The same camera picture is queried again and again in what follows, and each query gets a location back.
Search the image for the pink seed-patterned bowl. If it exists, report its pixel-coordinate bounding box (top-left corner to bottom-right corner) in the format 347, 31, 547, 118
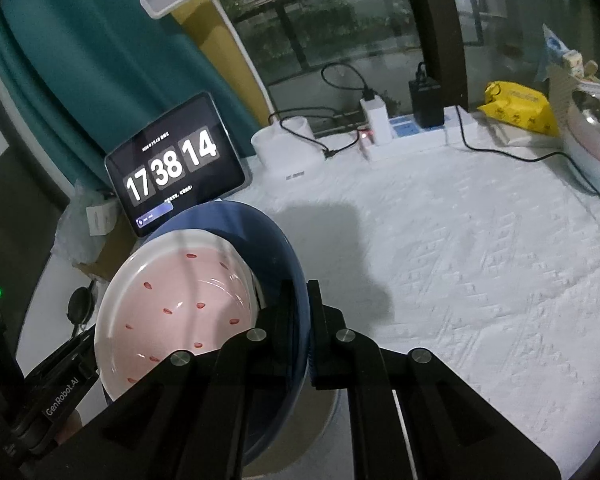
94, 229, 260, 401

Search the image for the black round puck with cable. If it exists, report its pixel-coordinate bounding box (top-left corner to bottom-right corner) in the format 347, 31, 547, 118
66, 284, 97, 348

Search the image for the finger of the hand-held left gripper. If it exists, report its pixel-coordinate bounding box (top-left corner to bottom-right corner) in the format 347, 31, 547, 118
24, 329, 99, 387

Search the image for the black lamp cable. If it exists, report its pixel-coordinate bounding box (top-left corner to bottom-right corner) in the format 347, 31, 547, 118
267, 62, 377, 159

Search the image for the dark window frame post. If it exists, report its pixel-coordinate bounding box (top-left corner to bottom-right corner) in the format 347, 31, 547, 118
395, 0, 468, 111

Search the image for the white desk lamp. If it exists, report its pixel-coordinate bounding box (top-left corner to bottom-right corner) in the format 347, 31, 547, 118
140, 0, 327, 182

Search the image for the yellow curtain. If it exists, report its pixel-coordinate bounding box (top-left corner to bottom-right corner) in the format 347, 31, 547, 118
145, 0, 272, 127

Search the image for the yellow wipes packet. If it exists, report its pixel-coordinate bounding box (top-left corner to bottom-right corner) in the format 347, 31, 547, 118
476, 81, 561, 137

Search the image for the clear plastic bag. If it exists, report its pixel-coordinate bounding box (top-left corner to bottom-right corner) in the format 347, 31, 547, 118
52, 182, 116, 264

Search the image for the teal curtain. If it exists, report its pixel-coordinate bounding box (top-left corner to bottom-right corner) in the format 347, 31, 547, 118
0, 0, 261, 202

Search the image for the black adapter cable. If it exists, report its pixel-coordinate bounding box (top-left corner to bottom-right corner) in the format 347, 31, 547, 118
457, 107, 600, 228

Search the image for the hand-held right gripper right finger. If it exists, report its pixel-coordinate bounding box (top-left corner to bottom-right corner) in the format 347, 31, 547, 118
306, 279, 563, 480

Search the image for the tablet with clock display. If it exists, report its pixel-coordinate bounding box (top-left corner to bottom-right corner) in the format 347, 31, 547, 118
104, 91, 253, 238

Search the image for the white power strip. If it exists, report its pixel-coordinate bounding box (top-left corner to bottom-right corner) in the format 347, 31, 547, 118
362, 105, 481, 162

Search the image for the person's left hand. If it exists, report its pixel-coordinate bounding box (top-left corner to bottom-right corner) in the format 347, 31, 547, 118
55, 410, 84, 444

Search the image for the large blue bowl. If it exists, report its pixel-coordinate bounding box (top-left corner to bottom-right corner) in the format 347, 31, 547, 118
102, 201, 313, 468

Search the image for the pink steel-lined bowl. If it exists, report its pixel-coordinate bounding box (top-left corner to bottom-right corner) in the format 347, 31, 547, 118
564, 89, 600, 169

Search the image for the pale blue bowl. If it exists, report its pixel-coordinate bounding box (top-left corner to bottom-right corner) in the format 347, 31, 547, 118
562, 135, 600, 195

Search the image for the small white box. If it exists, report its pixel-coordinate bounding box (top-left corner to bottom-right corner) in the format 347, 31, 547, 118
87, 200, 118, 236

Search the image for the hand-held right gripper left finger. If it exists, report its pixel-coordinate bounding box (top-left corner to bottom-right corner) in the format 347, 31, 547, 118
80, 280, 303, 480

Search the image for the blue and yellow packet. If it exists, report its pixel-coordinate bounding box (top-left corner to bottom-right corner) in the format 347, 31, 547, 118
535, 24, 584, 83

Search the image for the white charger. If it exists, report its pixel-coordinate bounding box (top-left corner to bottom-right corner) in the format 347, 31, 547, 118
360, 91, 393, 144

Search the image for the white flat box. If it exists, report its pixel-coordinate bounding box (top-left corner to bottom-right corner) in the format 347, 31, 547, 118
495, 122, 569, 149

